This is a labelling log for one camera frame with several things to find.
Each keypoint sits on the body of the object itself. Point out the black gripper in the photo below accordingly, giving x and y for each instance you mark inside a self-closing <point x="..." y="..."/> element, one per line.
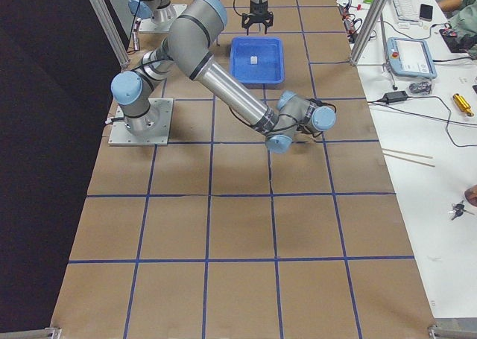
<point x="258" y="10"/>

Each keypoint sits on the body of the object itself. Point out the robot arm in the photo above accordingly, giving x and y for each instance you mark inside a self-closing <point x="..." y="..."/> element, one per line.
<point x="251" y="1"/>
<point x="187" y="46"/>

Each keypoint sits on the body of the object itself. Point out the blue plastic tray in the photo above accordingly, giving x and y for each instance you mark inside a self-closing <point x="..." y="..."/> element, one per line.
<point x="270" y="68"/>

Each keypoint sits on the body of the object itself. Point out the black power adapter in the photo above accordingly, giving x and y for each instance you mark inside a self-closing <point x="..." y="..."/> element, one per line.
<point x="395" y="97"/>

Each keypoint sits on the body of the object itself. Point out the white keyboard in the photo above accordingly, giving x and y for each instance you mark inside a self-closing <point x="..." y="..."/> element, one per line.
<point x="405" y="10"/>

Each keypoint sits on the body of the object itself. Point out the teach pendant tablet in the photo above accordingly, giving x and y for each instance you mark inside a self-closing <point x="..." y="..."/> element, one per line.
<point x="410" y="58"/>

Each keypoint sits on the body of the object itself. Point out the black smartphone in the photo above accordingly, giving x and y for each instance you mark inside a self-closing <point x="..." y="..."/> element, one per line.
<point x="426" y="12"/>

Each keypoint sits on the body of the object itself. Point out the wooden stick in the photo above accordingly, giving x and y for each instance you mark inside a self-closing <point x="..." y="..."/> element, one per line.
<point x="415" y="158"/>

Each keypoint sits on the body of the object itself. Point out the brown paper mat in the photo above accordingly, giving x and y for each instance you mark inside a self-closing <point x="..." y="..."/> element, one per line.
<point x="211" y="236"/>

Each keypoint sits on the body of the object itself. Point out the gold metal cylinder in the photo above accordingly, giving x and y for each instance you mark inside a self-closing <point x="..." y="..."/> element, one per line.
<point x="462" y="104"/>

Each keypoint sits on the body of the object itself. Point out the bunch of keys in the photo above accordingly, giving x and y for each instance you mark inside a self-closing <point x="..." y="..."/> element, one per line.
<point x="458" y="209"/>

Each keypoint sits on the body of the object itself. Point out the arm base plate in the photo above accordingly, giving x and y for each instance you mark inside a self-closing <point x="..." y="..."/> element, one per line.
<point x="161" y="19"/>
<point x="151" y="129"/>

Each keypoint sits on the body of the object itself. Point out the aluminium frame post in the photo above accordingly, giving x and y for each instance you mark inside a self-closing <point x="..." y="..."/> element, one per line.
<point x="106" y="21"/>
<point x="367" y="27"/>

